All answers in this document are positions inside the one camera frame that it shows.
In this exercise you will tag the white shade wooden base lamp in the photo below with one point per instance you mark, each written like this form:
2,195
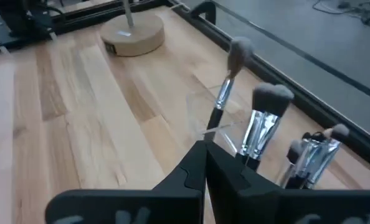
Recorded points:
132,37

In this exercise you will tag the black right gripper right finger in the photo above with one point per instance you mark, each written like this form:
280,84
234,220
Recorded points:
241,193

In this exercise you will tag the flat-top silver ferrule makeup brush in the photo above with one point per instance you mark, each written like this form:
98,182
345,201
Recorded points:
270,99

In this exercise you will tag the large fluffy brown makeup brush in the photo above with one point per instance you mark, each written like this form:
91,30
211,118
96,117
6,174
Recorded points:
239,53

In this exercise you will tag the clear acrylic brush organizer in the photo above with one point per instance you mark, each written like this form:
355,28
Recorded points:
197,124

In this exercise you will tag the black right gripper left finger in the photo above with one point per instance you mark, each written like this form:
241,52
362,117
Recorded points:
178,186

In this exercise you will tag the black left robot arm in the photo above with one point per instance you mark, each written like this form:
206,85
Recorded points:
17,18

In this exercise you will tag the thin black makeup brush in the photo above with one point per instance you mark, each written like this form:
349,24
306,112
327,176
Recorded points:
308,155
294,152
323,155

